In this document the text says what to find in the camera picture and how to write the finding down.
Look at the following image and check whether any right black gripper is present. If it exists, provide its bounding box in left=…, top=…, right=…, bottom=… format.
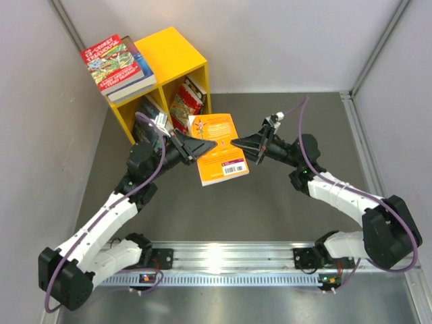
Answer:
left=231, top=125, right=302, bottom=169

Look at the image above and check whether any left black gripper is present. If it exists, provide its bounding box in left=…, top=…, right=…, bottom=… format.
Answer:
left=146, top=128, right=216, bottom=182

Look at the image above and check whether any green cover paperback book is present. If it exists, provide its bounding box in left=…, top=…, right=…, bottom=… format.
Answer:
left=169, top=83, right=203, bottom=135

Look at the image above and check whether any yellow blue 169-storey treehouse book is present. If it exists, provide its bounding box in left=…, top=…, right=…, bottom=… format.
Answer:
left=185, top=74, right=207, bottom=114

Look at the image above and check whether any dark blue nineteen eighty-four book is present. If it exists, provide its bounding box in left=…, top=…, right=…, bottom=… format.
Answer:
left=132, top=94, right=169, bottom=153

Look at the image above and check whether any blue orange gradient cover book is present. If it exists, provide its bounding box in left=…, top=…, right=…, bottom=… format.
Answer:
left=107, top=36, right=157, bottom=104

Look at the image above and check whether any red 13-storey treehouse book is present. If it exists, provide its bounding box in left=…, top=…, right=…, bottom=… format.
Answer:
left=81, top=34, right=140, bottom=95

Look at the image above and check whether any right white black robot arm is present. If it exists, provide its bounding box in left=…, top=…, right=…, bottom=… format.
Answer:
left=232, top=125, right=423, bottom=271

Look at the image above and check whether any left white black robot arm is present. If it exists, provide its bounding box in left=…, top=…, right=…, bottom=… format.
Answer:
left=38, top=129, right=217, bottom=313

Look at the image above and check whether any yellow wooden cubby shelf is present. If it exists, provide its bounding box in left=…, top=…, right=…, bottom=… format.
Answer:
left=103, top=27, right=210, bottom=143

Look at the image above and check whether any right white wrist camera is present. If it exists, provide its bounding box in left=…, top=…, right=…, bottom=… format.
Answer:
left=264, top=111, right=285, bottom=132

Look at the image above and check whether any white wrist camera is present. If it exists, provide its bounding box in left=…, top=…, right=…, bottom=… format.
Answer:
left=154, top=112, right=174, bottom=137
left=264, top=111, right=285, bottom=132

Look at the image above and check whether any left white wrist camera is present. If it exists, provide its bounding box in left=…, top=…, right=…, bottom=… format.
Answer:
left=154, top=112, right=174, bottom=137

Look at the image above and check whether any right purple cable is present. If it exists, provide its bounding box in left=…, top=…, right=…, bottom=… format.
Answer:
left=283, top=96, right=419, bottom=294

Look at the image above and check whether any purple cable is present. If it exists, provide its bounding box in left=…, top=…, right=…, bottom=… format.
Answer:
left=283, top=96, right=419, bottom=294
left=44, top=111, right=167, bottom=314

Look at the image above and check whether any aluminium mounting rail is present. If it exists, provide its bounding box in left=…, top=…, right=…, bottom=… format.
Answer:
left=101, top=240, right=423, bottom=275

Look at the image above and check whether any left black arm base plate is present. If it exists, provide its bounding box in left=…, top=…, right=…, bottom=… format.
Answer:
left=134, top=248, right=173, bottom=270

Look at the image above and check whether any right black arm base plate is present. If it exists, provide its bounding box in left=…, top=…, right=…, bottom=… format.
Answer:
left=292, top=248, right=338, bottom=272

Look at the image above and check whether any perforated metal cable tray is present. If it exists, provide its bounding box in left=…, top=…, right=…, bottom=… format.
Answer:
left=101, top=272, right=340, bottom=288

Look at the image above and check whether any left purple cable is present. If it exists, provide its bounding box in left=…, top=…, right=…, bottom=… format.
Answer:
left=44, top=111, right=167, bottom=314

